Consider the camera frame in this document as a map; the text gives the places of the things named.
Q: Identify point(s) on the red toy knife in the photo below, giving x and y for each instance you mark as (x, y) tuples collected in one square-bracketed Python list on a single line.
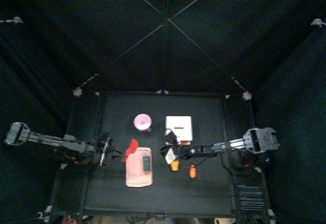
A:
[(132, 146)]

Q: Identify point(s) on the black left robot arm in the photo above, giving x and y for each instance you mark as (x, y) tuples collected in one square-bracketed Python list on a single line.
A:
[(47, 138)]

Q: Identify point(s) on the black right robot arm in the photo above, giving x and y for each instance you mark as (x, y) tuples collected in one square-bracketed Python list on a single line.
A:
[(254, 140)]

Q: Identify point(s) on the yellow toy bell pepper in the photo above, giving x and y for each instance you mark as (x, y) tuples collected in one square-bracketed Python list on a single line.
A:
[(175, 166)]

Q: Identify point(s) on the orange toy vegetable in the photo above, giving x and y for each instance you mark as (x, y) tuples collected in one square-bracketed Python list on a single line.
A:
[(193, 172)]

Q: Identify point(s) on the pink plastic tray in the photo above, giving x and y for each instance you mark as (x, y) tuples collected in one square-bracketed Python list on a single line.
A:
[(136, 177)]

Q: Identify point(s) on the white rectangular box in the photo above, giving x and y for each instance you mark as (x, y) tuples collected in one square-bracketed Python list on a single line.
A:
[(183, 126)]

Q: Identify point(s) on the red plastic cup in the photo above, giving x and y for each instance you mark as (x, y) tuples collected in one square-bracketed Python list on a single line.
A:
[(142, 122)]

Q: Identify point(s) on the silver frame corner bracket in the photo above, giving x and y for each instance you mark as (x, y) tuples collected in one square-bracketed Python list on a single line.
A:
[(16, 20), (76, 91), (317, 22), (247, 95)]

